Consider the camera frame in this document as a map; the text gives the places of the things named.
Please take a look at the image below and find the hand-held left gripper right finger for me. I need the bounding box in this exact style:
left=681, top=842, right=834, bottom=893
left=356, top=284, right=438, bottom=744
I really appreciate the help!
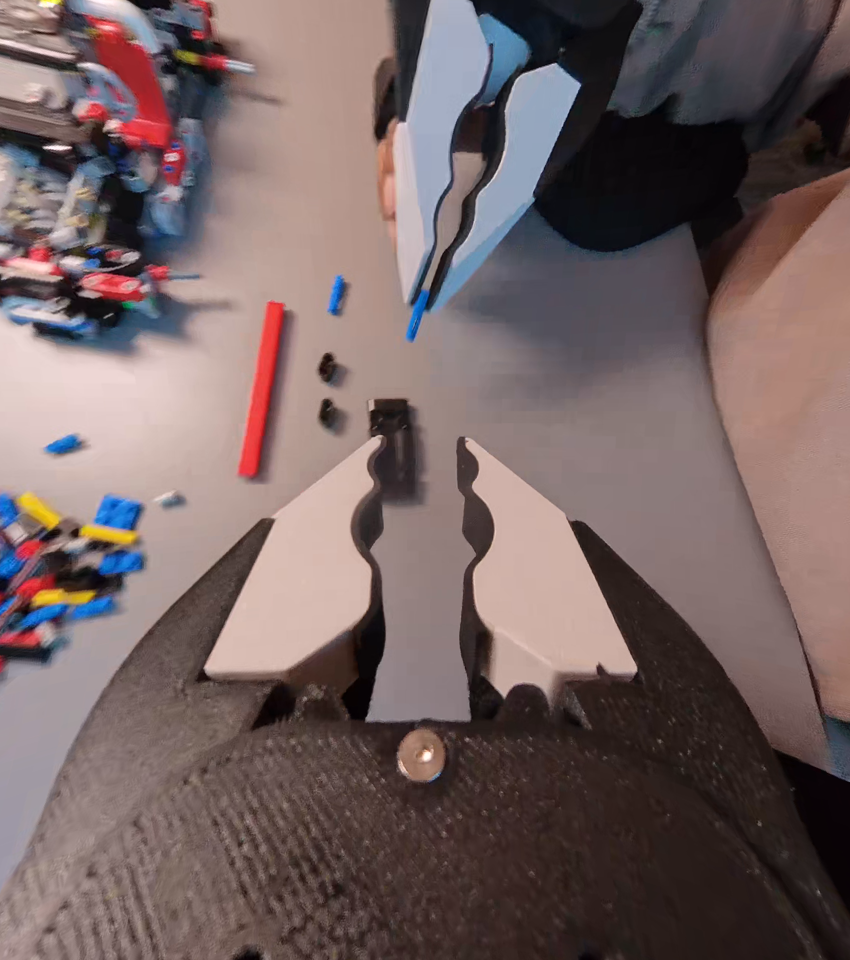
left=457, top=436, right=639, bottom=712

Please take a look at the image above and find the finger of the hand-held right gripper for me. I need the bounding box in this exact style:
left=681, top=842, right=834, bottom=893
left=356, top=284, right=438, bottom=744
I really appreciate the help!
left=392, top=0, right=497, bottom=305
left=427, top=15, right=583, bottom=312

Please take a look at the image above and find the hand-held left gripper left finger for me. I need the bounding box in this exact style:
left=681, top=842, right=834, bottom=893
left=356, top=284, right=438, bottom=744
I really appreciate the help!
left=202, top=435, right=388, bottom=710

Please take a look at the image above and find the black toy panel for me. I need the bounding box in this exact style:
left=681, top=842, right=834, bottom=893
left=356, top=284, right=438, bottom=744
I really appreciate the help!
left=366, top=397, right=422, bottom=504

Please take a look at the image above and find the long red toy beam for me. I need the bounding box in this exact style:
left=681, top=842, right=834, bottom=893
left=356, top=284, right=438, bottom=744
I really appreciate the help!
left=237, top=300, right=287, bottom=480

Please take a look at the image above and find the pile of mixed toy bricks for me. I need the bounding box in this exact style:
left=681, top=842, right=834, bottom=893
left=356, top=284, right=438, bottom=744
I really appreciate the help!
left=0, top=489, right=147, bottom=702

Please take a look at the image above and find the partly built toy car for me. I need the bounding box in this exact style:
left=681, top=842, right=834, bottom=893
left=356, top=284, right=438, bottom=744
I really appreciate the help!
left=0, top=0, right=283, bottom=340

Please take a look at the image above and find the person's right forearm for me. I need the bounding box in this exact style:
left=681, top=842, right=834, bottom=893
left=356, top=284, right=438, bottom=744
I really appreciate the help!
left=612, top=0, right=850, bottom=147

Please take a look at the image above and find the person's right hand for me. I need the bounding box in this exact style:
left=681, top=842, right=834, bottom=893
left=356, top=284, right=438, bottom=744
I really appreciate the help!
left=376, top=127, right=398, bottom=226

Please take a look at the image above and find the person's beige clothing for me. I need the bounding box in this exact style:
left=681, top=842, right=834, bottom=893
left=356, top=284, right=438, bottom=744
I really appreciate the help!
left=704, top=0, right=850, bottom=796

